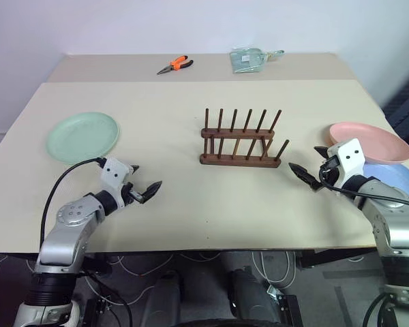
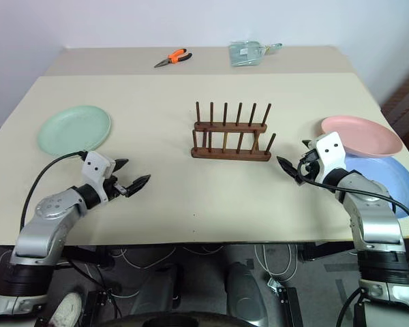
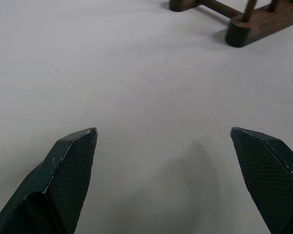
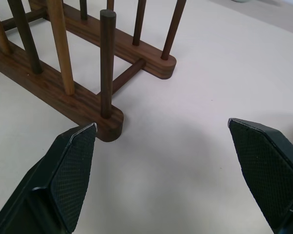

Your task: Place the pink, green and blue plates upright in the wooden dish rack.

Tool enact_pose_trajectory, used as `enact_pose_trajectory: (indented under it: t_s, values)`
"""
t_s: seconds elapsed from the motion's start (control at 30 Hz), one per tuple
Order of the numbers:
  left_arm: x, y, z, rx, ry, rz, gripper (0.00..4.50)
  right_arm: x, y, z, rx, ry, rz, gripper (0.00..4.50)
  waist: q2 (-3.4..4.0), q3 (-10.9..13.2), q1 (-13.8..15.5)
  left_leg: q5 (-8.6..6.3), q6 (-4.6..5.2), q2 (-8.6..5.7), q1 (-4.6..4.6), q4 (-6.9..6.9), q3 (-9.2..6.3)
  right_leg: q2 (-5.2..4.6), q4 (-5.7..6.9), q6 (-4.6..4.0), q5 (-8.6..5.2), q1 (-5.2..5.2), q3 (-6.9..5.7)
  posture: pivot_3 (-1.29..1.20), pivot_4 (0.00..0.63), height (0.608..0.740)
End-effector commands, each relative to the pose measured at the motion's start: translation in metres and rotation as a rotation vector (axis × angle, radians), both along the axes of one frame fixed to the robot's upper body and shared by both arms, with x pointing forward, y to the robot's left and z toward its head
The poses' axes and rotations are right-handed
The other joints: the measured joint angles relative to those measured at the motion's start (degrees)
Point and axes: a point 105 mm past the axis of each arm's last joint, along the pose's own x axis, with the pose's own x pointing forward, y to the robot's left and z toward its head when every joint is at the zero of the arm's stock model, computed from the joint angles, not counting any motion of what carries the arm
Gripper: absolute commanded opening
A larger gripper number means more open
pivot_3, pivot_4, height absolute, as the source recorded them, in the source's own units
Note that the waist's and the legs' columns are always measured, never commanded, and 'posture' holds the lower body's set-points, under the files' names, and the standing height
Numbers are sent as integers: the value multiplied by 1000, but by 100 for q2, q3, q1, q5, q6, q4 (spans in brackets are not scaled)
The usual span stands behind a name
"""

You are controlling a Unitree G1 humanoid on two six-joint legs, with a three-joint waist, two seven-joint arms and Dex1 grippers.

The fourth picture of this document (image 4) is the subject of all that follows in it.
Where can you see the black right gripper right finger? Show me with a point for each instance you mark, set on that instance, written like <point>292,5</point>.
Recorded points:
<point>266,170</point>

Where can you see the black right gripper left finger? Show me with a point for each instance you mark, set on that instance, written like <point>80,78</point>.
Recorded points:
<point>63,175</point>

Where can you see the wooden dish rack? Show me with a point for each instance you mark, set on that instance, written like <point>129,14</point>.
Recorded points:
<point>75,63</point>

